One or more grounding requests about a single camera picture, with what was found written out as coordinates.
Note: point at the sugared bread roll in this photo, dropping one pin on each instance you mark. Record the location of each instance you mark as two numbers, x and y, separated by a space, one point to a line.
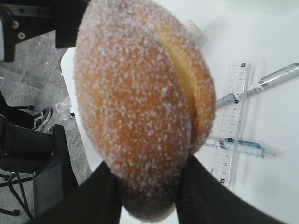
146 98

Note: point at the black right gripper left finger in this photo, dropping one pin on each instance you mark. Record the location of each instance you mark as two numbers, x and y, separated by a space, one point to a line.
96 201

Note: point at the grey grip pen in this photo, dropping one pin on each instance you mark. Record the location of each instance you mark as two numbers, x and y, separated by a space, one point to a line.
271 80

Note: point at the clear plastic ruler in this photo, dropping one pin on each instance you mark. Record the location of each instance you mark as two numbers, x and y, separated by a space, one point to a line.
230 115

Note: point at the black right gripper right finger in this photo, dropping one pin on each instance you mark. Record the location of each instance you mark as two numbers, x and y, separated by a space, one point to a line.
201 199

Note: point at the black white sneaker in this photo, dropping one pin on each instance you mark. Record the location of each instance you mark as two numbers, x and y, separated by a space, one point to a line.
41 119

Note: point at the blue patterned pen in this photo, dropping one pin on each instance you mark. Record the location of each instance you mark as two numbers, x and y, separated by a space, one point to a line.
242 147

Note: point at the black tripod stand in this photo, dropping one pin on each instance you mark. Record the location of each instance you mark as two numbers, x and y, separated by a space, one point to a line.
13 179

